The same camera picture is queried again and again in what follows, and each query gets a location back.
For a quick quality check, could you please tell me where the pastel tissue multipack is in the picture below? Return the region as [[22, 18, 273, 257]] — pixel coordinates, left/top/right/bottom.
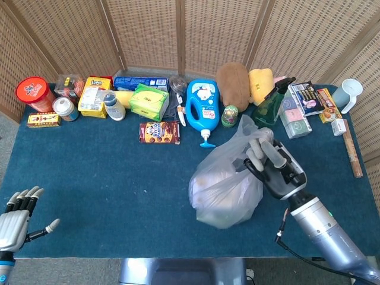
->
[[278, 88, 314, 140]]

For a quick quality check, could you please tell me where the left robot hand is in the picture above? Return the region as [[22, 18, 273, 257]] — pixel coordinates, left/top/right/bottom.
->
[[0, 185, 61, 252]]

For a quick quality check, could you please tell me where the yellow sponge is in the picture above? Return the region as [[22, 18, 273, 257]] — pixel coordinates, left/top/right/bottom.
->
[[114, 90, 136, 109]]

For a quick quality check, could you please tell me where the blue detergent pump bottle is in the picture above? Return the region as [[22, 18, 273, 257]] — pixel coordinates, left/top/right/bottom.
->
[[185, 78, 221, 148]]

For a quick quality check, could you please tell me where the dark grey cloth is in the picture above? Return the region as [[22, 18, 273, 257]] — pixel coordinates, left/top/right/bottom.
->
[[161, 93, 179, 122]]

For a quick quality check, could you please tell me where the small yellow red box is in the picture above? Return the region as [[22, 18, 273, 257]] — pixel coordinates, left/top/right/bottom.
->
[[27, 112, 62, 129]]

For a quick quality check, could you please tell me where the dark blue snack packet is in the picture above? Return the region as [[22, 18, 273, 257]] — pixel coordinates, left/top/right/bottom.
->
[[287, 80, 325, 117]]

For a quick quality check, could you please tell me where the light blue plastic mug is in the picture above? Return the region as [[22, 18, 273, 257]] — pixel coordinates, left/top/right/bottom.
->
[[331, 78, 364, 115]]

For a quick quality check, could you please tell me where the small jar with white lid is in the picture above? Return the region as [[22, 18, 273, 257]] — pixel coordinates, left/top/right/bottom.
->
[[52, 96, 80, 122]]

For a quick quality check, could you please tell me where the red cylindrical snack canister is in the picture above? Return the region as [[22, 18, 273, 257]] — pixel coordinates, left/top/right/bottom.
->
[[15, 76, 57, 113]]

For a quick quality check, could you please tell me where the blue table cloth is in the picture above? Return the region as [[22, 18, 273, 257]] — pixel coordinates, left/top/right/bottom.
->
[[0, 84, 380, 259]]

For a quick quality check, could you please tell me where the clear round glass object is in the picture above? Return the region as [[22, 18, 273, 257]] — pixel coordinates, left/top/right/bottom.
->
[[169, 75, 188, 95]]

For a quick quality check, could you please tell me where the green spray bottle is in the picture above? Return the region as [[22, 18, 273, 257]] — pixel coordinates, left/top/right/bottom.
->
[[251, 77, 297, 129]]

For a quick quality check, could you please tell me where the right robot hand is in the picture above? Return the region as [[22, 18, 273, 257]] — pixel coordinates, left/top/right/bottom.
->
[[243, 128, 308, 200]]

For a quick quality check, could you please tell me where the woven folding screen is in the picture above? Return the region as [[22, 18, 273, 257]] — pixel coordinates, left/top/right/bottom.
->
[[0, 0, 380, 208]]

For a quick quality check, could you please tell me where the clear box with red contents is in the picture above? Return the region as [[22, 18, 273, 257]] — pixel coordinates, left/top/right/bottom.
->
[[54, 74, 86, 105]]

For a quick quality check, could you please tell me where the Hello Panda biscuit box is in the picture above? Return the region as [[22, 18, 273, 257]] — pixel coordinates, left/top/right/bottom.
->
[[139, 121, 182, 145]]

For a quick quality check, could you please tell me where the clear plastic bag with goods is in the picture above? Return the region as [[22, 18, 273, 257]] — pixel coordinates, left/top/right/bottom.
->
[[188, 115, 274, 230]]

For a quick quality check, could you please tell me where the green tissue pack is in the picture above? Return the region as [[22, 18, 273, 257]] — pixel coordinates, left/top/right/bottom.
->
[[128, 83, 170, 123]]

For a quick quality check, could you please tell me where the clear bottle with blue cap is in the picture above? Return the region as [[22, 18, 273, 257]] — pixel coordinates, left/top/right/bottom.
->
[[102, 91, 126, 122]]

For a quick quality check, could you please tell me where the white orange handled tool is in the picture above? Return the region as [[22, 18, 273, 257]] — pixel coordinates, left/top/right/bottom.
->
[[176, 92, 187, 128]]

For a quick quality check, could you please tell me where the small white box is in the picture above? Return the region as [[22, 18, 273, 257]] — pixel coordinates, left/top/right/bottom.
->
[[331, 118, 349, 137]]

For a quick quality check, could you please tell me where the blue flat box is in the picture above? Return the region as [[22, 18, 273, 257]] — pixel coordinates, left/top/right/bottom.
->
[[113, 77, 170, 93]]

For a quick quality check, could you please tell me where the yellow red snack box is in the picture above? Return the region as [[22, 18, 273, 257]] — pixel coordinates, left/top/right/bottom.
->
[[315, 87, 343, 124]]

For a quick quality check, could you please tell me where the green painted egg toy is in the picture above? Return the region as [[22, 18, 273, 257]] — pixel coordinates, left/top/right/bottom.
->
[[221, 104, 239, 129]]

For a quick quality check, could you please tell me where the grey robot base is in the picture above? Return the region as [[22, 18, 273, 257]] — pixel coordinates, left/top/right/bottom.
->
[[118, 257, 248, 285]]

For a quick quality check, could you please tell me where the yellow plush toy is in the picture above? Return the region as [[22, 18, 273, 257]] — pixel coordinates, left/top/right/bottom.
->
[[248, 68, 275, 107]]

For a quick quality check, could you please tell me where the yellow Lipo biscuit box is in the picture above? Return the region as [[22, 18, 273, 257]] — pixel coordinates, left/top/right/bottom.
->
[[77, 77, 113, 119]]

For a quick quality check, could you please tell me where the brown capybara plush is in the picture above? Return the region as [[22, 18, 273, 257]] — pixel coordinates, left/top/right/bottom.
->
[[216, 62, 251, 113]]

